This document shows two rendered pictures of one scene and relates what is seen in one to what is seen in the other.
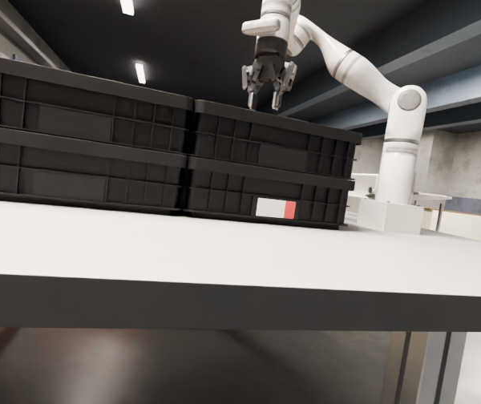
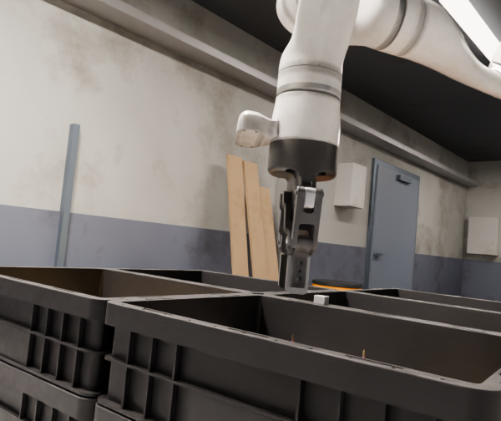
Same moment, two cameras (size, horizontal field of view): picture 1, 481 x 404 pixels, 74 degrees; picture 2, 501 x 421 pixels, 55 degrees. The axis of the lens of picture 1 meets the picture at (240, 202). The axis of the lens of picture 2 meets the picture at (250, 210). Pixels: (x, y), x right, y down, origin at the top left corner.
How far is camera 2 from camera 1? 66 cm
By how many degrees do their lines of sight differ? 57
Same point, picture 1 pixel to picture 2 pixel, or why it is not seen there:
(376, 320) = not seen: outside the picture
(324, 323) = not seen: outside the picture
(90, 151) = (8, 380)
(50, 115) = not seen: outside the picture
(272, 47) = (274, 164)
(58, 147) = not seen: outside the picture
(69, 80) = (2, 288)
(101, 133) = (20, 354)
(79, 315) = not seen: outside the picture
